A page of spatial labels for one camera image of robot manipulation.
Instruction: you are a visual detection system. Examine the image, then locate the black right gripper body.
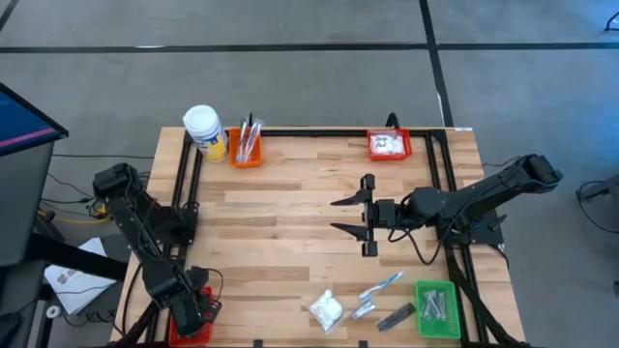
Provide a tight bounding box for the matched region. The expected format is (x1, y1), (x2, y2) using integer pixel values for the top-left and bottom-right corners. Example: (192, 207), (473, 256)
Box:
(360, 172), (379, 258)

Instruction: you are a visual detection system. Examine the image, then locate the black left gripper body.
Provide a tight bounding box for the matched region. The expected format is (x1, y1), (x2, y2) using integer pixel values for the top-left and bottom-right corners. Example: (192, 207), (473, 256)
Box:
(167, 283), (224, 339)

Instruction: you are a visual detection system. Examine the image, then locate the black plastic comb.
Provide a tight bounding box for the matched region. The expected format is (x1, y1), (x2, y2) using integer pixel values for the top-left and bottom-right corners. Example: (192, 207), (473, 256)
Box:
(375, 302), (418, 334)

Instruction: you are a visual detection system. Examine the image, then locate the bagged red white toothbrush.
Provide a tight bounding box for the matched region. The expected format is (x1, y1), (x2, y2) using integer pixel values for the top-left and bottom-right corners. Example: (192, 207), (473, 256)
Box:
(235, 118), (248, 163)

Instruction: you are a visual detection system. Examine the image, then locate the red plastic basket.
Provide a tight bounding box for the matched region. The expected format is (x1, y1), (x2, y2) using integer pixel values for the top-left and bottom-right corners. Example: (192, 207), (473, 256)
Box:
(167, 285), (215, 348)
(366, 128), (414, 162)

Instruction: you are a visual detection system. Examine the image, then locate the white paper sheet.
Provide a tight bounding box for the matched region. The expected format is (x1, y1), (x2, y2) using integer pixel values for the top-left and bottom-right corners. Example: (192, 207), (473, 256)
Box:
(43, 236), (118, 316)

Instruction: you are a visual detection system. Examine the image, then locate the black stand bar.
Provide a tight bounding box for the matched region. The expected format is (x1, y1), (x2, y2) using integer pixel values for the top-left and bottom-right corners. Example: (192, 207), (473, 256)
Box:
(26, 233), (130, 282)

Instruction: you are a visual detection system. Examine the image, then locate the green plastic basket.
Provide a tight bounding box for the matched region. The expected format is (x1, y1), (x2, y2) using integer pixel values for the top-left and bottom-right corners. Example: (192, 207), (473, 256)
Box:
(414, 279), (463, 340)

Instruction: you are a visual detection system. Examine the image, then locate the orange plastic basket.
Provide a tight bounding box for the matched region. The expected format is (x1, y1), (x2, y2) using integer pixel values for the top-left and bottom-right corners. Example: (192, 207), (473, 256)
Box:
(227, 126), (264, 169)

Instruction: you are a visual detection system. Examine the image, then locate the Lysol wipes canister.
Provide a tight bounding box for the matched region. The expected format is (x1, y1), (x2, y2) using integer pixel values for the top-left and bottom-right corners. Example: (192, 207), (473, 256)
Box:
(182, 104), (231, 163)

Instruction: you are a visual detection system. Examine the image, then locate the black monitor blue screen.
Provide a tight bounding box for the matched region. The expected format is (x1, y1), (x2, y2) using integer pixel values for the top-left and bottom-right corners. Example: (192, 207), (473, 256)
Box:
(0, 81), (70, 159)

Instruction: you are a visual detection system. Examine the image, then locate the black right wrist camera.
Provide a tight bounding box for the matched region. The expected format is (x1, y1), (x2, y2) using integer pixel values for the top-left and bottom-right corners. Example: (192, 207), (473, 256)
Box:
(375, 198), (399, 228)

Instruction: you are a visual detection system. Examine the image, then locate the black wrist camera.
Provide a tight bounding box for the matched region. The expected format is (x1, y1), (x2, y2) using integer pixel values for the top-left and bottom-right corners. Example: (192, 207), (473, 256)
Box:
(375, 198), (399, 228)
(189, 265), (212, 291)

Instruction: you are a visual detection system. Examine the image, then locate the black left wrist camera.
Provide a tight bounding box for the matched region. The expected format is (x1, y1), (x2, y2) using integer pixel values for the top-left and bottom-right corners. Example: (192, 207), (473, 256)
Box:
(189, 265), (212, 291)

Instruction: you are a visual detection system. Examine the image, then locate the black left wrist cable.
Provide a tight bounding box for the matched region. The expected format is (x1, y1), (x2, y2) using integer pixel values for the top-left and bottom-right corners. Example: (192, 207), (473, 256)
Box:
(205, 268), (225, 304)

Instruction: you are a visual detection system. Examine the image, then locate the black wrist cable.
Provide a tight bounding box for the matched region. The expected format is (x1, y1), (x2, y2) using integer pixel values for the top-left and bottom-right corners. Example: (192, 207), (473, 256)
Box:
(386, 226), (444, 266)
(205, 268), (225, 304)

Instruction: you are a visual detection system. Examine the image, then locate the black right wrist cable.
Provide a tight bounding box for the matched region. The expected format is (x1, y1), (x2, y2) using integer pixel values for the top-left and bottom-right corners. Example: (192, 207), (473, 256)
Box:
(386, 226), (444, 266)

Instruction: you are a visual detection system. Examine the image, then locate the black aluminium table frame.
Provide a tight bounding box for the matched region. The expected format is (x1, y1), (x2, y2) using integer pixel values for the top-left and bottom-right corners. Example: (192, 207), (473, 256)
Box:
(109, 126), (531, 348)

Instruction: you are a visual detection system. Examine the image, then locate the yellow black cable bundle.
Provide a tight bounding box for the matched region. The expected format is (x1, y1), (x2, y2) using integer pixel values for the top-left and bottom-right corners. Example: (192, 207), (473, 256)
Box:
(38, 182), (115, 226)

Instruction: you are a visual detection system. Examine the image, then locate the black floor cable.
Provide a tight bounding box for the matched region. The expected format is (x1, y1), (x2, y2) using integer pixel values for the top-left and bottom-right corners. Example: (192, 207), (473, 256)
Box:
(573, 179), (619, 236)
(51, 153), (156, 160)

